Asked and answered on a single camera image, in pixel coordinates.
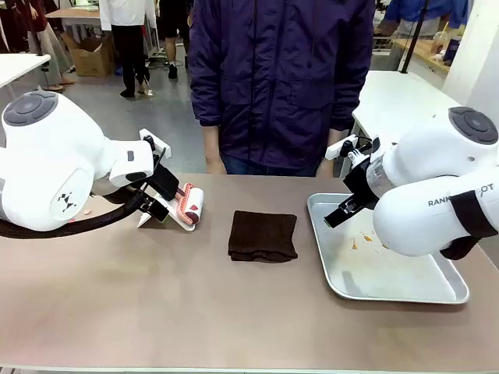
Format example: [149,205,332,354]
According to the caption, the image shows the wooden top table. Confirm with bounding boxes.
[44,6,103,40]

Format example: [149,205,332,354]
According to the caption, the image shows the person in beige trousers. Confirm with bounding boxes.
[22,0,76,93]

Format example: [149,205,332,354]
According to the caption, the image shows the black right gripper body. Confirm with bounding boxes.
[342,158,381,205]

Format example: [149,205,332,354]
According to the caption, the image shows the black strap on arm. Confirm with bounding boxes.
[439,189,499,262]

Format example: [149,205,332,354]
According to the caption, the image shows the dark brown cloth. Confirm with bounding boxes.
[227,210,299,263]

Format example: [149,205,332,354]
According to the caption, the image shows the black corrugated cable conduit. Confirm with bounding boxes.
[0,185,157,240]

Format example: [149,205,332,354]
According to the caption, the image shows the purple jacket torso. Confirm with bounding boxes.
[187,0,376,167]

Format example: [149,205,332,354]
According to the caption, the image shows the dark blue carton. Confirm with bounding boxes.
[442,36,463,66]

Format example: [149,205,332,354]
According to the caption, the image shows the black slanted pole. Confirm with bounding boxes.
[398,0,430,75]

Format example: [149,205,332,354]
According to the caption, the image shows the pink lint roller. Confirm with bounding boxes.
[174,182,206,227]

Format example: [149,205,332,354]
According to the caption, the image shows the person's right forearm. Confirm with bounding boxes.
[201,124,221,159]

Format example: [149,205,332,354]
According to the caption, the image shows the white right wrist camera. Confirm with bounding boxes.
[324,133,358,161]

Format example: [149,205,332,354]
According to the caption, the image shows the blue jeans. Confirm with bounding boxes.
[219,151,324,178]

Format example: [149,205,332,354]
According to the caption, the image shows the wooden counter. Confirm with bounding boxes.
[392,37,453,74]

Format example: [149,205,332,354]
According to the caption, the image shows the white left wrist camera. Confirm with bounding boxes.
[139,128,172,160]

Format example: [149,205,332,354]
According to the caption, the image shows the white folded roller stand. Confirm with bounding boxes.
[136,189,198,234]

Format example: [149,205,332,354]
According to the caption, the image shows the person in blue shirt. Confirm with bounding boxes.
[374,0,471,38]

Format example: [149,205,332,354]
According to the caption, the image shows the large white table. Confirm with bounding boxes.
[352,69,463,157]

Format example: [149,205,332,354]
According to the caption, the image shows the white side table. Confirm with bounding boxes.
[0,53,52,90]

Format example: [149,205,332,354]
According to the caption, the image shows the person in white shirt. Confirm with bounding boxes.
[98,0,157,99]

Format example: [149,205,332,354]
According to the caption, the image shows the person's right hand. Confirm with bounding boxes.
[204,153,228,175]

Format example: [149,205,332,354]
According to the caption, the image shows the person's left hand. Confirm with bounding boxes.
[317,157,337,178]

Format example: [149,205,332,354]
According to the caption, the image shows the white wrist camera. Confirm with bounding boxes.
[139,128,172,160]
[324,133,358,161]

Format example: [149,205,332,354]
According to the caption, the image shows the open cardboard box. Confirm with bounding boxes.
[61,31,117,78]

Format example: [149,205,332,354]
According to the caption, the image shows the clear plastic cup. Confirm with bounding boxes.
[430,21,451,56]

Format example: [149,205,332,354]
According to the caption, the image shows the person in black shorts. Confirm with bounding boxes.
[158,0,194,80]

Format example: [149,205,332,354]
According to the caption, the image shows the person's left forearm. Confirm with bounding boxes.
[327,126,346,147]

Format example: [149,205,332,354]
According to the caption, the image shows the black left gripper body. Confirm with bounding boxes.
[150,166,181,202]

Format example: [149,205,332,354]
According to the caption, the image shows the silver metal tray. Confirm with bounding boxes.
[306,192,471,305]

